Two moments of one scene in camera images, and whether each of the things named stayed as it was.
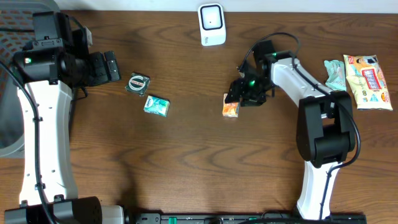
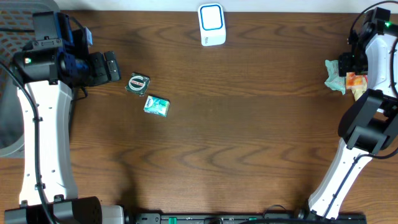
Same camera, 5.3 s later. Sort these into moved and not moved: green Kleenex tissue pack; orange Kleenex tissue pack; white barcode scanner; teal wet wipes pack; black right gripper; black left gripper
Moved: orange Kleenex tissue pack; black right gripper
Not moved: white barcode scanner; black left gripper; teal wet wipes pack; green Kleenex tissue pack
